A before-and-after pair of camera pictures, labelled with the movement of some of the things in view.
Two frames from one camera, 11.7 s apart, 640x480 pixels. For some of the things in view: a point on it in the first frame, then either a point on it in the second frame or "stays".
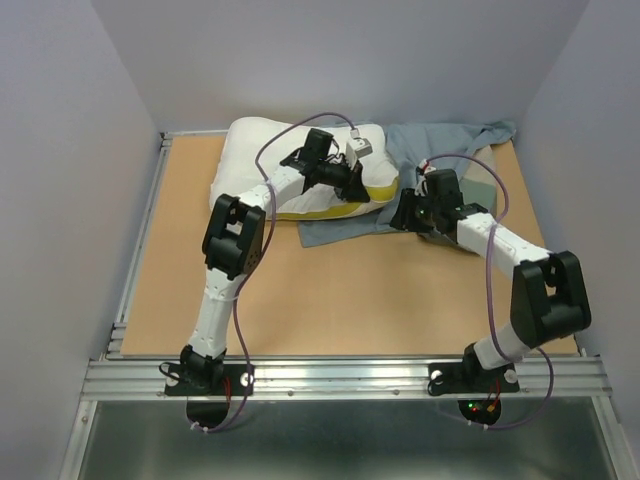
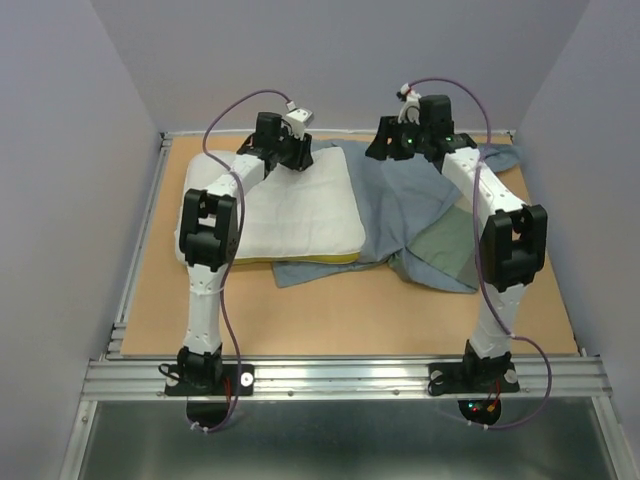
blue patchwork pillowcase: x=433 y=146 → x=415 y=220
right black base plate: x=467 y=378 stays
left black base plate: x=210 y=413 stays
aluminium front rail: x=343 y=379 stays
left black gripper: x=351 y=188 → x=303 y=158
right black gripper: x=403 y=217 → x=380 y=148
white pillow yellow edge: x=253 y=146 → x=306 y=215
